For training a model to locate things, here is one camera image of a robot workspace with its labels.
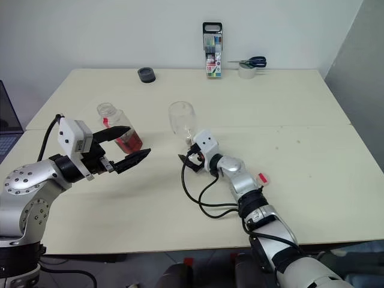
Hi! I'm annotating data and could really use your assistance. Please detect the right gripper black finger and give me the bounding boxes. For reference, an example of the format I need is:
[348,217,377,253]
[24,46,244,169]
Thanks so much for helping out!
[178,154,200,173]

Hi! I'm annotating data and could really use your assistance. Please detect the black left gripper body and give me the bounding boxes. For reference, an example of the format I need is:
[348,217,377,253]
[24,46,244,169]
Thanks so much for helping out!
[80,139,116,176]

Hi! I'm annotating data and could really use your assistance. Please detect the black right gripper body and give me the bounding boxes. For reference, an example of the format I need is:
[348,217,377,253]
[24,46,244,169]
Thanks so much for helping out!
[185,143,209,174]

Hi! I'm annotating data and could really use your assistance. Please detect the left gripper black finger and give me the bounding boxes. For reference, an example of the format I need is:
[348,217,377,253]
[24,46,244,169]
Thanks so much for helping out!
[91,125,132,145]
[113,148,152,175]

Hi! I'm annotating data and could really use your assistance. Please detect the red and clear bottle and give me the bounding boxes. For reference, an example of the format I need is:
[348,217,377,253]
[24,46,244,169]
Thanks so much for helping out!
[96,102,143,155]

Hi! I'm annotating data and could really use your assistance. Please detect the clear wine glass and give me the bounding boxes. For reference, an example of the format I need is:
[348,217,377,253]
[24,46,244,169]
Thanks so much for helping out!
[167,101,198,150]

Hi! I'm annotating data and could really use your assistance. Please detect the grey laptop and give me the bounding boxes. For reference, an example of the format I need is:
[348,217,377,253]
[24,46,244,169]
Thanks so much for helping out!
[0,80,25,164]

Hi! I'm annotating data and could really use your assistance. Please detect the white tape roll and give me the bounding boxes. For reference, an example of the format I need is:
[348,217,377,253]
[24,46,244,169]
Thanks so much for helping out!
[238,62,257,80]

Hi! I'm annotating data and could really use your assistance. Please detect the marker pen set case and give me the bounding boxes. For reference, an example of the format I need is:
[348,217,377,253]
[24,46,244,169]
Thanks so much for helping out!
[202,22,224,80]

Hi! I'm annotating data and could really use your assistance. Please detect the dark rounded shape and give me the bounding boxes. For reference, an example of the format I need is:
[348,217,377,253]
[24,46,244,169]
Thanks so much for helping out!
[155,262,194,288]

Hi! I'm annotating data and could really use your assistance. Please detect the grey partition panel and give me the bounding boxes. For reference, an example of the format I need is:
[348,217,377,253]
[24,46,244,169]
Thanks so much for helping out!
[323,0,384,175]

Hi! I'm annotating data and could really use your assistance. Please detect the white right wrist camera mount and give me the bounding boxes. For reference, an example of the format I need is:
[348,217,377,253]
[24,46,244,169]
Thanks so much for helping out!
[192,129,219,172]

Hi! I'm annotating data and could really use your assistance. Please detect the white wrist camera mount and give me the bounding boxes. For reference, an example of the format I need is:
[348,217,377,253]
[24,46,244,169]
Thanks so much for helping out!
[192,129,219,172]
[56,118,95,181]

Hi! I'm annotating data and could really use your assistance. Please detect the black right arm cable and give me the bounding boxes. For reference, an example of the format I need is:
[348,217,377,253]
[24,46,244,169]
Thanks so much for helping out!
[179,161,301,250]

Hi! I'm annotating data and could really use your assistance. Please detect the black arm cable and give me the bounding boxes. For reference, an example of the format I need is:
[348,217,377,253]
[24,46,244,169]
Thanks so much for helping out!
[179,161,301,250]
[37,113,65,163]

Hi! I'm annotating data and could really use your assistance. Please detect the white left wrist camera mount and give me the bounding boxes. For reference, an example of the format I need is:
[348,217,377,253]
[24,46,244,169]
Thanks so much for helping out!
[56,118,95,181]

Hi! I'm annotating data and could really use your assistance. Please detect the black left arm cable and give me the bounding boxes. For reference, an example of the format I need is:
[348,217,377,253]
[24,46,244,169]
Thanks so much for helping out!
[37,113,65,163]

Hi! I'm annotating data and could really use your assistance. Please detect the blue handled scissors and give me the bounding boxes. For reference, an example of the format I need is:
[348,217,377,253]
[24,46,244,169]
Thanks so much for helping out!
[226,56,268,68]

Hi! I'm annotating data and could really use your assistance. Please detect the black floor cable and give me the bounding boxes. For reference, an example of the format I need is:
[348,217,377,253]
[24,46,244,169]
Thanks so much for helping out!
[38,257,98,288]

